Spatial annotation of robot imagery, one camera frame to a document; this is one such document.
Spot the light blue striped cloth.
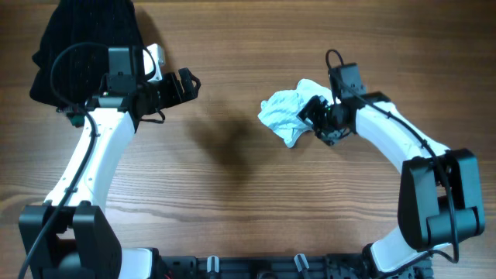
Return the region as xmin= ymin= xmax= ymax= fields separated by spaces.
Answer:
xmin=258 ymin=79 xmax=333 ymax=148

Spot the striped folded garment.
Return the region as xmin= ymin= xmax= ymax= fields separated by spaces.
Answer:
xmin=56 ymin=105 xmax=88 ymax=115

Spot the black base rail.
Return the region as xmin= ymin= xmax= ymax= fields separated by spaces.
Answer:
xmin=153 ymin=253 xmax=435 ymax=279

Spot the dark green folded garment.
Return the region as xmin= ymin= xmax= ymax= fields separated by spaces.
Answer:
xmin=69 ymin=115 xmax=85 ymax=128

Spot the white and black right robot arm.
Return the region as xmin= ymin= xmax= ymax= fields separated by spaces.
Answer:
xmin=297 ymin=64 xmax=485 ymax=278

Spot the black knitted garment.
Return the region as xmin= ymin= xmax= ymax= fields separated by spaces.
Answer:
xmin=29 ymin=0 xmax=143 ymax=107

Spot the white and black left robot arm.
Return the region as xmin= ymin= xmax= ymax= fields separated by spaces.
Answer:
xmin=19 ymin=46 xmax=201 ymax=278

